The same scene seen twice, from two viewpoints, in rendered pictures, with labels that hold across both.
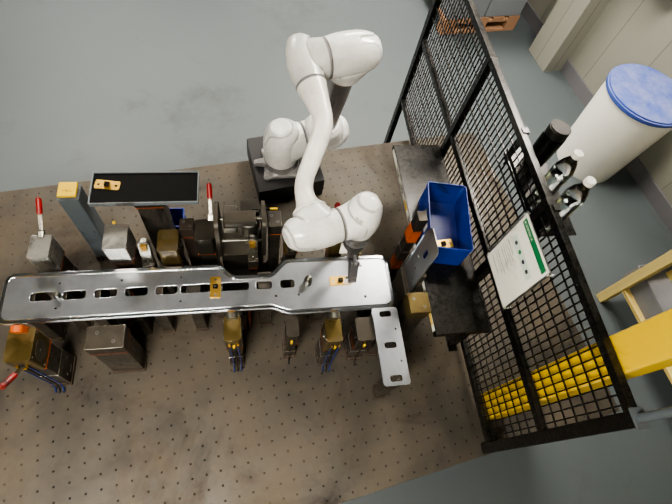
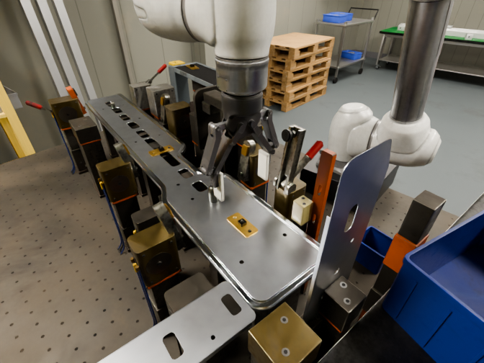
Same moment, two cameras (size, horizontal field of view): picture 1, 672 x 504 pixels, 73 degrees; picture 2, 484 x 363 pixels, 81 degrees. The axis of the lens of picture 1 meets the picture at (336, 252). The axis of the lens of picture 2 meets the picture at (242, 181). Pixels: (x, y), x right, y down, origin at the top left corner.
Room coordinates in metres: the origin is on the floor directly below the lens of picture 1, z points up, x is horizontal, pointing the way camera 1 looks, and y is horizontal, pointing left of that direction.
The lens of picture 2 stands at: (0.62, -0.54, 1.50)
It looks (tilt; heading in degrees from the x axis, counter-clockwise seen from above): 36 degrees down; 74
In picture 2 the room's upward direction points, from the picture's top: straight up
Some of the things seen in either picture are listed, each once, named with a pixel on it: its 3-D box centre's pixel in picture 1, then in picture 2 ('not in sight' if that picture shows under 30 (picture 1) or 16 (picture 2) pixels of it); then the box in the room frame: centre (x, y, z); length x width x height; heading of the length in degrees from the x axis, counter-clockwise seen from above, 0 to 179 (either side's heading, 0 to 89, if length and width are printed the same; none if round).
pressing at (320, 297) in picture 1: (209, 290); (157, 150); (0.57, 0.40, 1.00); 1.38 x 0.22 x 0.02; 112
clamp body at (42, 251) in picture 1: (60, 265); (149, 117); (0.53, 1.00, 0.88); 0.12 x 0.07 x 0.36; 22
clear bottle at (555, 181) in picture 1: (559, 173); not in sight; (1.09, -0.61, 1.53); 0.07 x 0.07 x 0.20
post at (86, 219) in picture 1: (89, 224); (182, 109); (0.71, 0.96, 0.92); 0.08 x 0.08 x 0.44; 22
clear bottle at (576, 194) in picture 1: (571, 199); not in sight; (0.99, -0.65, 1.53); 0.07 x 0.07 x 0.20
